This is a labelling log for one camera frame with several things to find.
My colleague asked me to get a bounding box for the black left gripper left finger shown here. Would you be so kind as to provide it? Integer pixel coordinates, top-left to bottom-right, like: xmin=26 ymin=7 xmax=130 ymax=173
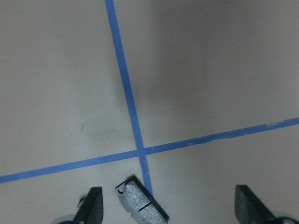
xmin=73 ymin=187 xmax=104 ymax=224

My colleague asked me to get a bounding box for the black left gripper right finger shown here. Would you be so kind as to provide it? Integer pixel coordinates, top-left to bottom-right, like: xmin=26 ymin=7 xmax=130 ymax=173
xmin=235 ymin=185 xmax=276 ymax=224

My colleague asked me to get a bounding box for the black brake pad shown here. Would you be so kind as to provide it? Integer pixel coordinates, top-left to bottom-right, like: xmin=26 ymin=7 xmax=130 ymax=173
xmin=115 ymin=175 xmax=170 ymax=224

